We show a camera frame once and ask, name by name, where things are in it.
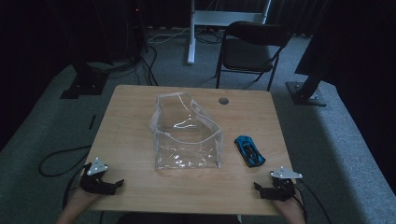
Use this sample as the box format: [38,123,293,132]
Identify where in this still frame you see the black floor cable bundle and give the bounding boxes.
[106,43,160,87]

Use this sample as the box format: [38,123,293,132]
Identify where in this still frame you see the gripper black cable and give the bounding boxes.
[293,179,333,224]
[62,167,87,210]

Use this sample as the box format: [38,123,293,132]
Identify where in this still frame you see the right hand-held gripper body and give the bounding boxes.
[270,165,303,202]

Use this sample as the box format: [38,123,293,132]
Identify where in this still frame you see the person's left hand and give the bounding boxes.
[69,187,101,209]

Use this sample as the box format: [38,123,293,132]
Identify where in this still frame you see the black looped floor cable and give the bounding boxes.
[38,145,92,178]

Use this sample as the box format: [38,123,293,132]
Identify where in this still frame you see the person's right hand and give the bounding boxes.
[274,189,304,217]

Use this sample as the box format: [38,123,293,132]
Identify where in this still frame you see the person's dark clothing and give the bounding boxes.
[116,212,242,224]

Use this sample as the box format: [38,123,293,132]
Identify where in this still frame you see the clear plastic bag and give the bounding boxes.
[148,91,224,171]

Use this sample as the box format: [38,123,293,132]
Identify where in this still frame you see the black metal stand base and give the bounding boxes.
[60,60,110,100]
[285,59,331,107]

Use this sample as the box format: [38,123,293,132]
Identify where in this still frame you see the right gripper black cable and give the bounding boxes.
[293,179,333,224]

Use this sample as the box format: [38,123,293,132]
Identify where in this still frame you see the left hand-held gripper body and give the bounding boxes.
[78,157,109,194]

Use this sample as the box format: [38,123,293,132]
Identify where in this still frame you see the black folding chair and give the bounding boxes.
[214,21,293,91]

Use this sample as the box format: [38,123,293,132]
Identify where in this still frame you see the white floor cable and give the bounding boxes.
[148,26,191,44]

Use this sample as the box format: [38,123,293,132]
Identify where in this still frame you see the white desk frame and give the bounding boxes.
[187,0,272,65]

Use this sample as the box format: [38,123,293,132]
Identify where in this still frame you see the blue toy car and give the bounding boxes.
[233,134,266,168]

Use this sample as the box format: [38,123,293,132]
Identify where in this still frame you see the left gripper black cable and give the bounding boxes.
[62,167,87,210]

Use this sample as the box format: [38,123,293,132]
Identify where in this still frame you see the dark curtain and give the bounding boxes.
[294,0,396,192]

